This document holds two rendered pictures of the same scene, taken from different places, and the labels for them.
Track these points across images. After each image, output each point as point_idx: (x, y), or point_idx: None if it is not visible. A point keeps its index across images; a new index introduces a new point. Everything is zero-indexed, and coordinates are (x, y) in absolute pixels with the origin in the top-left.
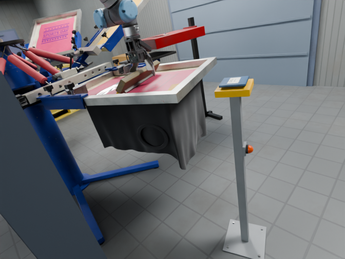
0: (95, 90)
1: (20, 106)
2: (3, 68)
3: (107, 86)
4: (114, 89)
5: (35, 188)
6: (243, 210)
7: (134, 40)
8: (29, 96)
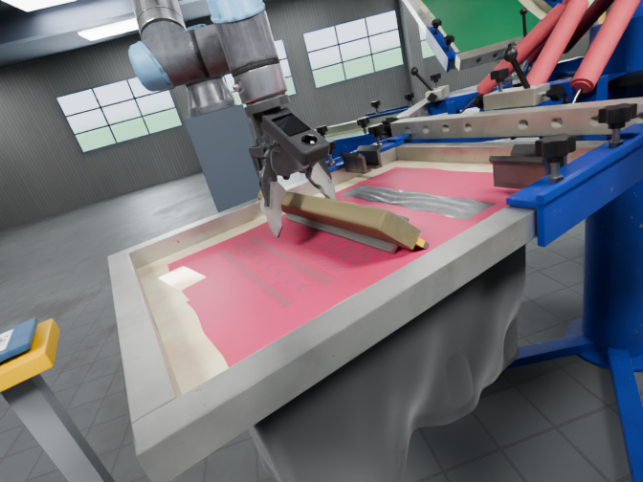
0: (423, 177)
1: (196, 154)
2: (539, 33)
3: (432, 186)
4: (362, 202)
5: None
6: None
7: (254, 117)
8: (393, 127)
